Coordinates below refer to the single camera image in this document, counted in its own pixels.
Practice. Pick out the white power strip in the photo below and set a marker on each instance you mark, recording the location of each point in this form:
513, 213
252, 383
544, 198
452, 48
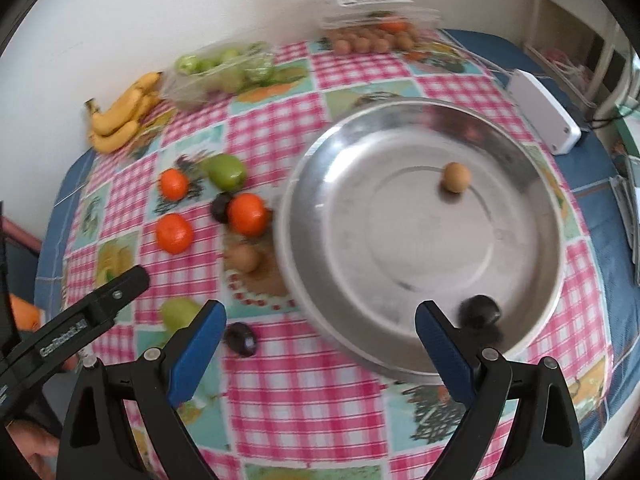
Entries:
545, 110

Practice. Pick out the pink item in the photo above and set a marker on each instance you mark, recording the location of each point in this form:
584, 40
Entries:
562, 57

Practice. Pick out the pile of brown longans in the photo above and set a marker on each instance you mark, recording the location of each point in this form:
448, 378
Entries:
372, 41

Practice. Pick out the orange tangerine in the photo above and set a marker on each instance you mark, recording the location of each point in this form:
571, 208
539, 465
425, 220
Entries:
173, 232
173, 183
392, 25
247, 214

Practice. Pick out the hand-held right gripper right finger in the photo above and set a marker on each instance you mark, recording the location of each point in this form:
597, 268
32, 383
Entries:
442, 350

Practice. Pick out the clear plastic clamshell box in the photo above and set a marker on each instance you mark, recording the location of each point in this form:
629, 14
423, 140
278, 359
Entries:
370, 2

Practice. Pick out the orange round object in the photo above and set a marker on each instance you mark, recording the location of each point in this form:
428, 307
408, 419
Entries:
24, 314

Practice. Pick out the yellow banana bunch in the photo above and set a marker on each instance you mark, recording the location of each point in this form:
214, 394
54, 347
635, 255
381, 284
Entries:
117, 120

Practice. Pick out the red furniture rail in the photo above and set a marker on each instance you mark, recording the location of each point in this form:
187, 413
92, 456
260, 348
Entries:
20, 234

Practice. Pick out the clear plastic bag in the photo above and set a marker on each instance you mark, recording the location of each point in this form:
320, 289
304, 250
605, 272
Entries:
185, 92

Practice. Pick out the round brown longan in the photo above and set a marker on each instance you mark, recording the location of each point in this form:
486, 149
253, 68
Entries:
455, 176
243, 258

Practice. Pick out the oval green jujube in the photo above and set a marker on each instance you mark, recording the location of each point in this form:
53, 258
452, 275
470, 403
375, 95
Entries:
226, 171
177, 311

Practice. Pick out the white wooden shelf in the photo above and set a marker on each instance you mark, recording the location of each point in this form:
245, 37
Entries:
607, 55

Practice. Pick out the person's left hand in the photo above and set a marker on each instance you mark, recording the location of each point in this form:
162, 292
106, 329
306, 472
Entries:
25, 449

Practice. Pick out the round metal bowl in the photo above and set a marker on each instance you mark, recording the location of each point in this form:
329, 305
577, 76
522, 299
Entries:
400, 240

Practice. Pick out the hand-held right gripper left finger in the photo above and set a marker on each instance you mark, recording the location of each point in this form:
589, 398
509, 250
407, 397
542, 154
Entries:
197, 350

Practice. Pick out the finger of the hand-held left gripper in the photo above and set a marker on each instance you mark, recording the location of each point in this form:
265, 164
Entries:
117, 294

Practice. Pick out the pink checked printed tablecloth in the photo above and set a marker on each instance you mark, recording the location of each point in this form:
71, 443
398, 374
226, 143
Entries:
280, 127

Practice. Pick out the stack of magazines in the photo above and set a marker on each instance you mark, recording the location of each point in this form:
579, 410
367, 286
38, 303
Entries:
629, 200

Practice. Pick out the pile of green jujubes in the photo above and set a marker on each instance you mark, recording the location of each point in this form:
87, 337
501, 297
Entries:
215, 62

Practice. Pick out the dark purple plum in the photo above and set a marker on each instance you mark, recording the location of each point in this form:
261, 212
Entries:
220, 207
241, 339
479, 311

